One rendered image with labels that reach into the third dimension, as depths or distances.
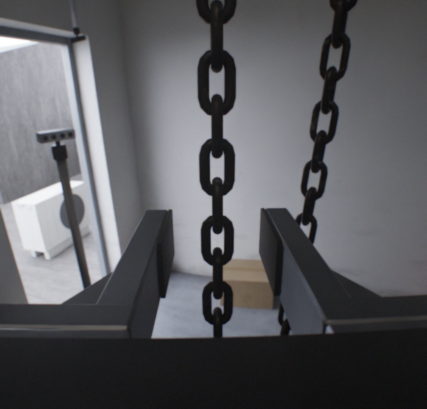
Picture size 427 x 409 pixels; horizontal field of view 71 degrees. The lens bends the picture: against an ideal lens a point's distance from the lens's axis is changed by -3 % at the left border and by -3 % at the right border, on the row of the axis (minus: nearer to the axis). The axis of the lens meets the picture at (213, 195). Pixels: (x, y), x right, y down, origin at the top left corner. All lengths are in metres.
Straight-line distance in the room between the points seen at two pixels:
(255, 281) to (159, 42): 1.97
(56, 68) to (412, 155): 6.46
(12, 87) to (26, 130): 0.76
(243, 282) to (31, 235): 2.34
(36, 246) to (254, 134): 2.60
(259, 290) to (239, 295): 0.16
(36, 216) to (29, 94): 3.53
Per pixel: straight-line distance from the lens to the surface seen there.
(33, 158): 6.64
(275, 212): 0.16
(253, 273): 2.54
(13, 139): 6.36
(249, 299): 2.55
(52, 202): 3.71
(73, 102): 2.45
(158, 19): 2.65
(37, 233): 3.68
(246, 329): 2.43
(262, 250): 0.16
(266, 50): 2.38
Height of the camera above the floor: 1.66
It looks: 19 degrees down
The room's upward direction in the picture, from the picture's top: 2 degrees counter-clockwise
